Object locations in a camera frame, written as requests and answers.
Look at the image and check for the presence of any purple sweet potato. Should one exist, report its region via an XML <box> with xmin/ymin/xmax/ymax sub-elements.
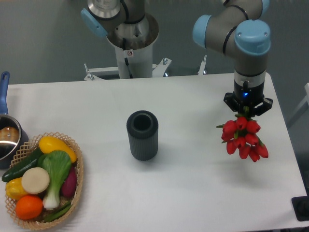
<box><xmin>61</xmin><ymin>167</ymin><xmax>77</xmax><ymax>198</ymax></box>

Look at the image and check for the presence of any green bok choy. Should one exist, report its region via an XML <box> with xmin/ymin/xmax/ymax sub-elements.
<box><xmin>38</xmin><ymin>150</ymin><xmax>71</xmax><ymax>210</ymax></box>

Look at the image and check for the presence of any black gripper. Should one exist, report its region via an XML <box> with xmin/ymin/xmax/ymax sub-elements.
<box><xmin>224</xmin><ymin>73</ymin><xmax>273</xmax><ymax>117</ymax></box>

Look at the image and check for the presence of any black box at table edge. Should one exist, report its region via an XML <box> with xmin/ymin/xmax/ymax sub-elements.
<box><xmin>291</xmin><ymin>196</ymin><xmax>309</xmax><ymax>221</ymax></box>

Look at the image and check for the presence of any green bean pod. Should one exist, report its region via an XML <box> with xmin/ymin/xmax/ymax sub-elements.
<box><xmin>43</xmin><ymin>202</ymin><xmax>72</xmax><ymax>222</ymax></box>

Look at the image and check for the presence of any dark grey ribbed vase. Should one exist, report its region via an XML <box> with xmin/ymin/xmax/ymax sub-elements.
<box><xmin>126</xmin><ymin>110</ymin><xmax>159</xmax><ymax>161</ymax></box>

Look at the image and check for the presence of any beige round disc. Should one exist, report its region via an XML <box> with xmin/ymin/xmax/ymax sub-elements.
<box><xmin>21</xmin><ymin>167</ymin><xmax>50</xmax><ymax>194</ymax></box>

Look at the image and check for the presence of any woven wicker basket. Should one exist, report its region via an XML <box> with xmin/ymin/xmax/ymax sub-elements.
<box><xmin>5</xmin><ymin>132</ymin><xmax>84</xmax><ymax>231</ymax></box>

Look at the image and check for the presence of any red tulip bouquet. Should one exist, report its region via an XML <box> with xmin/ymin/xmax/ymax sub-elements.
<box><xmin>216</xmin><ymin>106</ymin><xmax>269</xmax><ymax>162</ymax></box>

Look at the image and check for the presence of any blue-handled saucepan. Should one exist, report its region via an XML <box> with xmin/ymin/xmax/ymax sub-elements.
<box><xmin>0</xmin><ymin>71</ymin><xmax>28</xmax><ymax>170</ymax></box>

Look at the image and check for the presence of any black pedestal cable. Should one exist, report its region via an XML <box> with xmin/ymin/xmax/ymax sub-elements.
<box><xmin>122</xmin><ymin>38</ymin><xmax>133</xmax><ymax>79</ymax></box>

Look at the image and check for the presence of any orange fruit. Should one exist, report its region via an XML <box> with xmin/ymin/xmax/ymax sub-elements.
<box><xmin>15</xmin><ymin>195</ymin><xmax>43</xmax><ymax>220</ymax></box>

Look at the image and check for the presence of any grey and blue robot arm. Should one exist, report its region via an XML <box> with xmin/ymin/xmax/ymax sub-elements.
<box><xmin>81</xmin><ymin>0</ymin><xmax>273</xmax><ymax>117</ymax></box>

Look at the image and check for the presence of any white furniture leg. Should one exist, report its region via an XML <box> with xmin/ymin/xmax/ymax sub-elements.
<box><xmin>286</xmin><ymin>83</ymin><xmax>309</xmax><ymax>128</ymax></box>

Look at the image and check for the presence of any yellow bell pepper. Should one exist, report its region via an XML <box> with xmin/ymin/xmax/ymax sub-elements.
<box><xmin>5</xmin><ymin>177</ymin><xmax>28</xmax><ymax>200</ymax></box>

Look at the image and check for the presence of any yellow squash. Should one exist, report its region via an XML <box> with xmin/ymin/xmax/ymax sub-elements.
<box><xmin>39</xmin><ymin>136</ymin><xmax>77</xmax><ymax>163</ymax></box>

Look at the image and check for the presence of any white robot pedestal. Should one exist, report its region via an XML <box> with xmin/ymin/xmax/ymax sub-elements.
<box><xmin>81</xmin><ymin>9</ymin><xmax>172</xmax><ymax>79</ymax></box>

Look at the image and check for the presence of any green cucumber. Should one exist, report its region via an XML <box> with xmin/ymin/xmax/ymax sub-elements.
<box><xmin>1</xmin><ymin>147</ymin><xmax>43</xmax><ymax>183</ymax></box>

